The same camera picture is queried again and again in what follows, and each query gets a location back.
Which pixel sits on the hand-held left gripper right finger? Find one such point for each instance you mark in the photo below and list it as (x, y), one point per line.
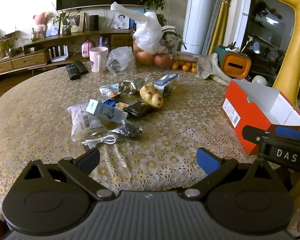
(207, 161)

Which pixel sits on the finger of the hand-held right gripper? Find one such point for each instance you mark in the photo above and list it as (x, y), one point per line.
(252, 133)
(288, 132)

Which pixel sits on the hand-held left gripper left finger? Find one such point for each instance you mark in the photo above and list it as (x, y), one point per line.
(90, 158)

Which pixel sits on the red shoe box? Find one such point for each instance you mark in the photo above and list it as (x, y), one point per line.
(250, 120)

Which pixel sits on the clear zip bag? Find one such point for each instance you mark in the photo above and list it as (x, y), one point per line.
(81, 122)

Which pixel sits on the black packet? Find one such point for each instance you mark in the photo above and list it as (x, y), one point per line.
(137, 110)
(128, 130)

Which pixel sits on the teal and white carton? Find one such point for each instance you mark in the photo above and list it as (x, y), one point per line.
(105, 110)

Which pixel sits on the yellow plush toy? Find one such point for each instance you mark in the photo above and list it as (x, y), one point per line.
(152, 96)

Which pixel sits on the round desktop with patterned tablecloth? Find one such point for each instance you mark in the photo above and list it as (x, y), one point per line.
(190, 120)

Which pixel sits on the blue and orange packet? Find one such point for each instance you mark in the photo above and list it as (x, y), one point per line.
(116, 104)

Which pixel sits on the flat black packet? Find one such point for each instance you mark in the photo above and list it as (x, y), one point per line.
(137, 110)

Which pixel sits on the green and orange tissue box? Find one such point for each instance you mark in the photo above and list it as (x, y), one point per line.
(235, 66)

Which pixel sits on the small white snack packet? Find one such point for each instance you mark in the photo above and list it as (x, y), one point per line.
(108, 91)

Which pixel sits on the beige cloth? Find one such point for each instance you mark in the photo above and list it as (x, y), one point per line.
(208, 67)

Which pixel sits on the crumpled silver foil wrapper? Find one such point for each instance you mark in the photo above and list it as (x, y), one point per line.
(133, 85)

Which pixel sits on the black remote control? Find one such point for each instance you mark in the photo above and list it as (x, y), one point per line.
(72, 72)
(81, 67)

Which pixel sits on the yellow giraffe figure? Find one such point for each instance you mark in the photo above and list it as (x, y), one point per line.
(295, 42)

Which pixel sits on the blue and white tube packet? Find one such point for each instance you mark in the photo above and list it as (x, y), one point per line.
(165, 80)

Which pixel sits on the pile of tangerines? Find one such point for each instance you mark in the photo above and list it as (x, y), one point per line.
(185, 66)

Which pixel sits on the pink mug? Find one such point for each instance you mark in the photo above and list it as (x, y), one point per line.
(100, 60)

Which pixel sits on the clear plastic bag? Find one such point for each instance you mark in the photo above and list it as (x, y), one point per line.
(120, 60)

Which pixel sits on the white router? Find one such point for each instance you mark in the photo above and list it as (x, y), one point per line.
(58, 55)

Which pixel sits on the pink bottle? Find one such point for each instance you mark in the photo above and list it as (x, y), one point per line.
(87, 49)

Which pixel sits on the purple bottle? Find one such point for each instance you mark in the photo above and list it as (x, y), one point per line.
(103, 42)

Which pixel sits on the yellow curtain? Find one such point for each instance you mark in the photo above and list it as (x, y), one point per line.
(225, 17)

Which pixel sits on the wooden television cabinet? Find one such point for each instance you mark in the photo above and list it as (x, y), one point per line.
(22, 60)

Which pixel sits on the orange fruit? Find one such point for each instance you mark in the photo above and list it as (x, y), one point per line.
(137, 47)

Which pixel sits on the patterned gift bag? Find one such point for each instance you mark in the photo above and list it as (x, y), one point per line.
(171, 42)

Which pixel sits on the grey curtain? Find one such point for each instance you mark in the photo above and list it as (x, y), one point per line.
(213, 17)

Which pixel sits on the white standing air conditioner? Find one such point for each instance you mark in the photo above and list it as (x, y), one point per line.
(200, 17)

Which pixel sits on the small plant in glass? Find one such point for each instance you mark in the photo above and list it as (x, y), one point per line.
(66, 28)

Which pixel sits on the small photo card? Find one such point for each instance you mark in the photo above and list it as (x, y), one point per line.
(52, 30)

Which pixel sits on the black speaker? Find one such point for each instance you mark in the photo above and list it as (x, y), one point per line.
(94, 22)

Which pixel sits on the white plastic bag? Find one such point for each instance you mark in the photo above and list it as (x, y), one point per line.
(147, 35)

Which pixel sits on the portrait photo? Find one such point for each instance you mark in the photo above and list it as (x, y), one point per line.
(122, 21)

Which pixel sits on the blue box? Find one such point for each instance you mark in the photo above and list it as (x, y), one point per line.
(132, 23)

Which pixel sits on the pink teddy bear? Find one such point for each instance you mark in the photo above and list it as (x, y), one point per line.
(41, 21)

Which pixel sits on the wooden picture frame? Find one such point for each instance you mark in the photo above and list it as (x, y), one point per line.
(76, 21)

